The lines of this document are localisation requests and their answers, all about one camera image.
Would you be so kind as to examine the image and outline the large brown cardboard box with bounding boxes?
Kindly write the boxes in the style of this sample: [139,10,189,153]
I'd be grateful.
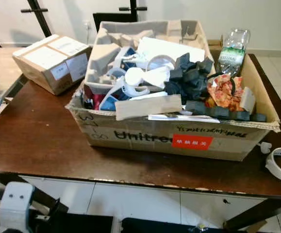
[66,48,281,163]

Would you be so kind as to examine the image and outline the blue grey plastic piece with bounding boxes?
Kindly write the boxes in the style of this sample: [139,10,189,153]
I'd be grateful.
[99,85,124,112]

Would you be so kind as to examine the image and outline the small labelled cardboard box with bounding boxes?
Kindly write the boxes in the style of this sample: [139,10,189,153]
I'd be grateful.
[13,34,94,96]

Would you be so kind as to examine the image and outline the tan cardboard strip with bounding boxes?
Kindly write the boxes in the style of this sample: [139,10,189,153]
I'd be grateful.
[115,94,183,121]

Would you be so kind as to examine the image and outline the light wooden table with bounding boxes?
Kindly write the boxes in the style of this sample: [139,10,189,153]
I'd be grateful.
[0,49,24,124]

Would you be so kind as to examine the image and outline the white plastic piece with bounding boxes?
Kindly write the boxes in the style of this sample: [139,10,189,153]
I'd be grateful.
[122,67,173,98]

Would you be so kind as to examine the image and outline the black tripod stand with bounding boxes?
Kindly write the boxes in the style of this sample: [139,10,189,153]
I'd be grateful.
[21,0,54,39]
[120,0,149,14]

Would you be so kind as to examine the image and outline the dark grey foam piece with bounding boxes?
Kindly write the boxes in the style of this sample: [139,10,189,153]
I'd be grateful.
[165,52,268,123]

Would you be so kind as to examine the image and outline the red crumpled wrapper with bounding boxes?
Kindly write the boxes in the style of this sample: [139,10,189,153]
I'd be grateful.
[206,74,248,113]

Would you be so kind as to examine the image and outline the small white cap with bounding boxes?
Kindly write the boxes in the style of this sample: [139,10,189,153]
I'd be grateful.
[259,141,272,155]

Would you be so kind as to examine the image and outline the white tape roll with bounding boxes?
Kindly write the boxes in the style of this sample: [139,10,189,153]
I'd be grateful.
[265,147,281,183]

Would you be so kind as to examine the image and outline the clear plastic water bottle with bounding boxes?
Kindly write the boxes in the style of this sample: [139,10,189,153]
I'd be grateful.
[216,28,252,76]

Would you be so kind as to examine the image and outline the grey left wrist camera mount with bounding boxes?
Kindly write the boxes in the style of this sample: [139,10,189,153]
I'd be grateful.
[0,182,35,233]

